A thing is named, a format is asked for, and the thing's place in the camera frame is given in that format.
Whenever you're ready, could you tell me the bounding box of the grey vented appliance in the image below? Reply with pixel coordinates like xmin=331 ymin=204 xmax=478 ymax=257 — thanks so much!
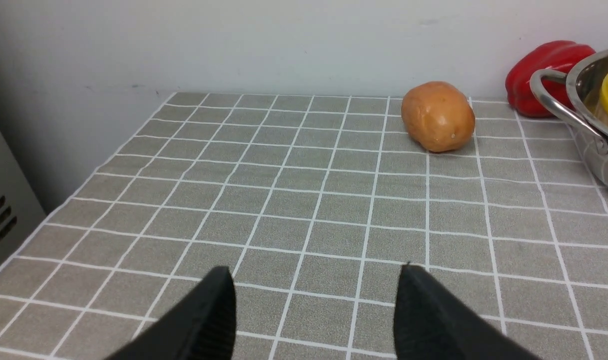
xmin=0 ymin=132 xmax=45 ymax=266

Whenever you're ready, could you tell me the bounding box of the red bell pepper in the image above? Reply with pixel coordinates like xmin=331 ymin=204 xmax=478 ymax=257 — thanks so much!
xmin=505 ymin=40 xmax=597 ymax=118

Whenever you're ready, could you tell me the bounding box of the stainless steel pot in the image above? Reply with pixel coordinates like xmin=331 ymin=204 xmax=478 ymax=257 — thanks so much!
xmin=530 ymin=50 xmax=608 ymax=188

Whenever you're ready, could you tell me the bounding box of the grey checkered tablecloth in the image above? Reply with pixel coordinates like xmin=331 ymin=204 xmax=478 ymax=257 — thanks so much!
xmin=0 ymin=93 xmax=608 ymax=360

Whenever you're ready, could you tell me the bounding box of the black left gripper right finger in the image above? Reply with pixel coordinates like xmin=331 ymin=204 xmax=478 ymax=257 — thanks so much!
xmin=394 ymin=264 xmax=537 ymax=360

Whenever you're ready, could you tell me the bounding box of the brown potato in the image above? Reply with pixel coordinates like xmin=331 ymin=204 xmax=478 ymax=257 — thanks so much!
xmin=401 ymin=80 xmax=476 ymax=153

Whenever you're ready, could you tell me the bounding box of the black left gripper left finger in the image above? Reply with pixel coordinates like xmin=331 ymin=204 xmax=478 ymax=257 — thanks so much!
xmin=107 ymin=266 xmax=237 ymax=360

